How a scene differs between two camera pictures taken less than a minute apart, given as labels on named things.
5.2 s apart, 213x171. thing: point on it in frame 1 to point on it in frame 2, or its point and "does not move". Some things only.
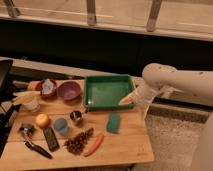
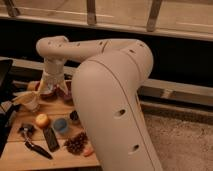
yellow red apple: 42,121 does not move
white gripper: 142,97 to 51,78
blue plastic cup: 61,125 does not move
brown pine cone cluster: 76,145 does not move
